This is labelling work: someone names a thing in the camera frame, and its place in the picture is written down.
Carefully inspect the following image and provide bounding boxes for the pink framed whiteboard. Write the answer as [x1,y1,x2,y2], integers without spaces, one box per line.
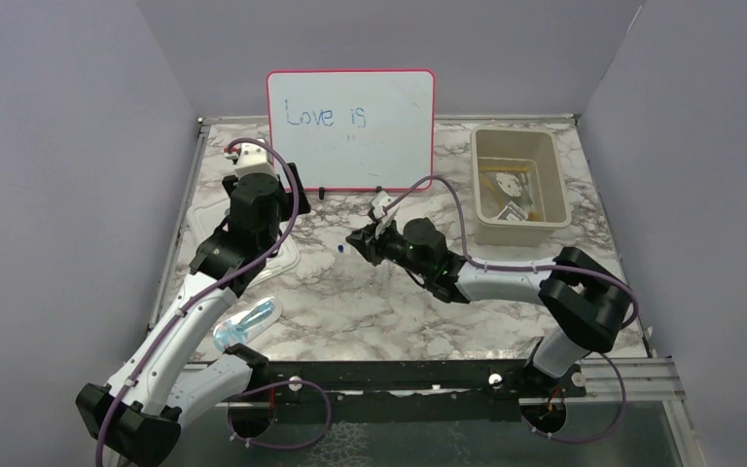
[266,69,436,191]

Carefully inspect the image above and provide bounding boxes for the bag of filter paper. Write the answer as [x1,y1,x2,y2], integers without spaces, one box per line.
[494,171,532,207]

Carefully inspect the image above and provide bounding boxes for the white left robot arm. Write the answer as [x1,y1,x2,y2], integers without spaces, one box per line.
[76,162,310,466]

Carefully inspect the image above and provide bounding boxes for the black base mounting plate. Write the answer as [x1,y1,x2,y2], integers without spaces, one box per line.
[222,359,587,431]

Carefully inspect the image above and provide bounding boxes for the beige plastic bin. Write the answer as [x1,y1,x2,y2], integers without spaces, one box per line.
[471,127,572,247]

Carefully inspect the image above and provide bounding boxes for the white plastic container lid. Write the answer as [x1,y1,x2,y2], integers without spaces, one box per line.
[187,199,301,288]

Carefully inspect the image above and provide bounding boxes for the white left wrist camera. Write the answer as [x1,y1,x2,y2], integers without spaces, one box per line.
[229,143,276,179]

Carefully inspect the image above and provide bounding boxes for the yellow rubber tubing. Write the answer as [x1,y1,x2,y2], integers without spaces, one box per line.
[480,167,533,208]

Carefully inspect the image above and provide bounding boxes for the small bag black granules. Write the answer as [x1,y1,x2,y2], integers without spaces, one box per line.
[496,200,531,222]

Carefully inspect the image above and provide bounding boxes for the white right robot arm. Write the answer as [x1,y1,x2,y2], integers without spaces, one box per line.
[346,218,637,396]

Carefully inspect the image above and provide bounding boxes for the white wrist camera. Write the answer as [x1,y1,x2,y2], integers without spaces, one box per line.
[229,143,276,179]
[371,191,398,238]

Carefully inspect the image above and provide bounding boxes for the blue item blister pack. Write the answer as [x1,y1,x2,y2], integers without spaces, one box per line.
[213,297,284,351]

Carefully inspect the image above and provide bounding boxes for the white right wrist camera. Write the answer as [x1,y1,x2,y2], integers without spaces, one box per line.
[371,191,398,238]

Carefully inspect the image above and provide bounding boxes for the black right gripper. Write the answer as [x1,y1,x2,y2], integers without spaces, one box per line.
[346,217,431,280]

